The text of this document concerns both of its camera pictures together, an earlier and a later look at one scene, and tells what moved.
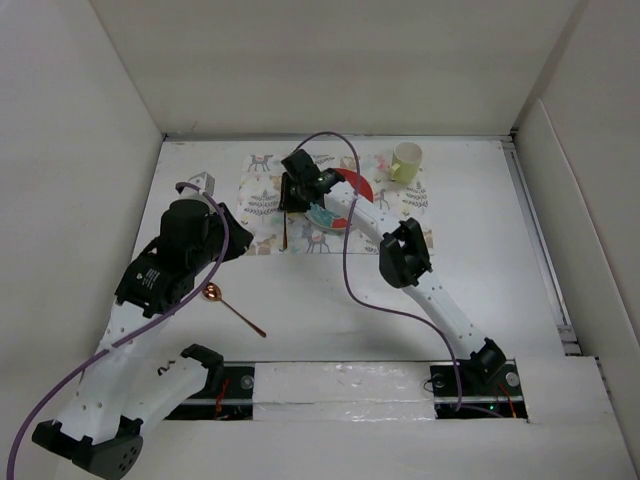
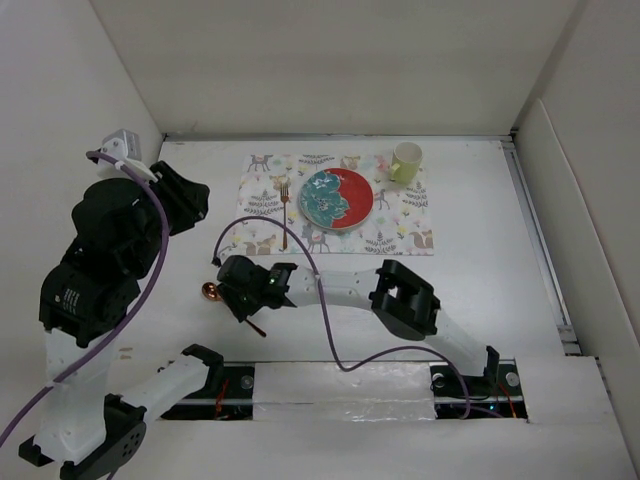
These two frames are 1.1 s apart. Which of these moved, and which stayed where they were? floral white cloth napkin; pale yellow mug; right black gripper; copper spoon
Moved: right black gripper
Stayed: copper spoon; floral white cloth napkin; pale yellow mug
